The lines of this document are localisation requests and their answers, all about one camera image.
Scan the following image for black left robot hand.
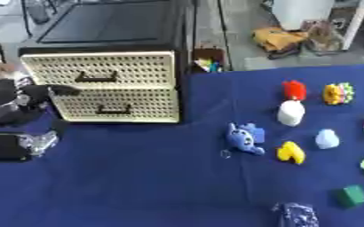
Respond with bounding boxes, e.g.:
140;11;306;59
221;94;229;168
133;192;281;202
0;78;83;128

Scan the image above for pale pierced drawer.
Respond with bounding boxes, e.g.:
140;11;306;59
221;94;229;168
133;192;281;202
46;86;182;124
19;51;178;90

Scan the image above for black cabinet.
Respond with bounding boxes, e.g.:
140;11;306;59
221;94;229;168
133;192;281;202
17;0;194;126

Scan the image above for brown box with pens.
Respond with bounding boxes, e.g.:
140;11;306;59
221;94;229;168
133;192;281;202
191;48;229;74

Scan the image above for black tripod leg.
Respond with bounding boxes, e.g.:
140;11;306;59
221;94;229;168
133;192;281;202
214;0;235;72

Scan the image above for blue soft toy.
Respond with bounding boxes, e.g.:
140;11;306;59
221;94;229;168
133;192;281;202
219;121;268;160

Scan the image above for yellow bag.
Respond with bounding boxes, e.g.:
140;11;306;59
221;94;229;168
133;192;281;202
250;26;310;60

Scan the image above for white cylinder toy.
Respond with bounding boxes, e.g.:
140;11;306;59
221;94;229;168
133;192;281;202
276;99;306;128

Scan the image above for red toy block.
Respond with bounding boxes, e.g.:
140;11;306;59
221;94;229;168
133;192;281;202
281;80;308;101

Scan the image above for yellow toy duck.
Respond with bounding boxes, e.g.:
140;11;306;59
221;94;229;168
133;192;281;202
275;141;306;165

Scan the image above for white bin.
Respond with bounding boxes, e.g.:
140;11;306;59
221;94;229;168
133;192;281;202
270;0;337;31

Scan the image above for brown bag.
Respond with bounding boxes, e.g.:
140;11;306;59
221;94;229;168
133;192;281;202
300;20;349;56

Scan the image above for light blue block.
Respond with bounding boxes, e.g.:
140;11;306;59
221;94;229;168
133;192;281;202
313;129;343;150

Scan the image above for yellow and green toy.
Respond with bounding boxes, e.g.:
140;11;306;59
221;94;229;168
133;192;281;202
321;82;356;106

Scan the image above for green cube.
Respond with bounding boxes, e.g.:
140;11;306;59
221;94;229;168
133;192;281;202
336;184;364;208

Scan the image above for black drawer handle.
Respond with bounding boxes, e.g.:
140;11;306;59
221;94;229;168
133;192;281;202
73;70;120;83
95;104;132;115

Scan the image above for white post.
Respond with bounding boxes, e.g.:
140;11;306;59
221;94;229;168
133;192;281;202
340;0;364;51

